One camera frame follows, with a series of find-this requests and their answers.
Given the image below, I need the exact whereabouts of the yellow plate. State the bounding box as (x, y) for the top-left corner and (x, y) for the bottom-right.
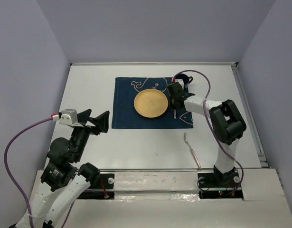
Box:
(133, 89), (169, 118)

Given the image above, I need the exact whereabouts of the fork with pink handle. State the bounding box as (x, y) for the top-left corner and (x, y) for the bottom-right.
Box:
(183, 132), (202, 170)

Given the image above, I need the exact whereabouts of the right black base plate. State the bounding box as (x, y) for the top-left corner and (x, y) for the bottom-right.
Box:
(197, 172), (244, 200)

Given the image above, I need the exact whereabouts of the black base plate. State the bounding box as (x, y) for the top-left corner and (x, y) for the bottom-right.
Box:
(89, 173), (115, 200)
(197, 172), (244, 200)

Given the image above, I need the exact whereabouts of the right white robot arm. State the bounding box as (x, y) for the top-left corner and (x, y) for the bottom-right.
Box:
(167, 82), (246, 186)

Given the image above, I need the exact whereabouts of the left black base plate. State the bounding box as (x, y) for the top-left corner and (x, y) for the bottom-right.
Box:
(89, 173), (115, 200)

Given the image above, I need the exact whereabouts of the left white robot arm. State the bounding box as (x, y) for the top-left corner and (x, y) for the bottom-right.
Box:
(4, 109), (110, 228)

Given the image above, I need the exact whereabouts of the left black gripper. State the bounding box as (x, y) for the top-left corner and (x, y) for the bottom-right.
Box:
(71, 108), (111, 161)

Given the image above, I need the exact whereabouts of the dark blue cloth placemat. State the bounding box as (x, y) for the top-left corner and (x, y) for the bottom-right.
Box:
(112, 77), (193, 129)

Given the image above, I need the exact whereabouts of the dark blue cup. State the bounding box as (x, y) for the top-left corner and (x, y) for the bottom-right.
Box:
(175, 73), (193, 88)

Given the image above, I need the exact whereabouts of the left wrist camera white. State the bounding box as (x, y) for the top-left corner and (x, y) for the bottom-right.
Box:
(51, 109), (80, 126)

